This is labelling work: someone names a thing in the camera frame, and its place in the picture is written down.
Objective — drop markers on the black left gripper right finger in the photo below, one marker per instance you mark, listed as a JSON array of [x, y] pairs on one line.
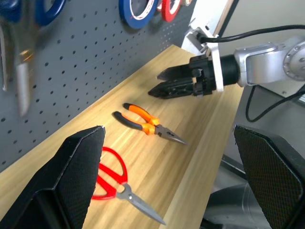
[[274, 176]]

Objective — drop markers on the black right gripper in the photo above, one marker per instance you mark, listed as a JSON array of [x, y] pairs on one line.
[[203, 74]]

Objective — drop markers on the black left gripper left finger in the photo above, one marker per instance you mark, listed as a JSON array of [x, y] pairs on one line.
[[59, 181]]

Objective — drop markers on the orange black needle-nose pliers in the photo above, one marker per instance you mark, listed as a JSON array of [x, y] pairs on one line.
[[147, 128]]

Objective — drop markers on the red tape roll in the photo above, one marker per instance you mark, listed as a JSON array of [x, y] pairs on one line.
[[166, 14]]

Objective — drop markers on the blue tape roll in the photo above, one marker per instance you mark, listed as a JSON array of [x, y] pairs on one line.
[[126, 16]]

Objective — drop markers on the grey metal pegboard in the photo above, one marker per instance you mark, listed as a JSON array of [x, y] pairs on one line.
[[83, 59]]

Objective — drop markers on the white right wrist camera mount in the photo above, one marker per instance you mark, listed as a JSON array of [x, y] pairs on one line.
[[217, 66]]

